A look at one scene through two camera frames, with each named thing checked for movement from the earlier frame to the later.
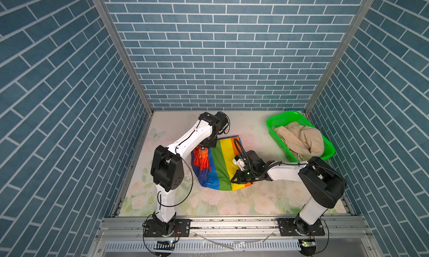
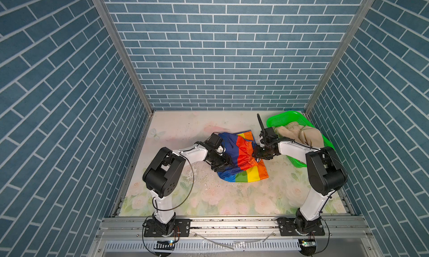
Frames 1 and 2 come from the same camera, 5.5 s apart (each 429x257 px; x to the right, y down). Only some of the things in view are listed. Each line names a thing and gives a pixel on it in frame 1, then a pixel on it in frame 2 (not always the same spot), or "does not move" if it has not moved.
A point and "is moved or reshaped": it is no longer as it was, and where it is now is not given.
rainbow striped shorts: (214, 167) is moved or reshaped
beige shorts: (305, 142) does not move
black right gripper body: (249, 174) → (263, 152)
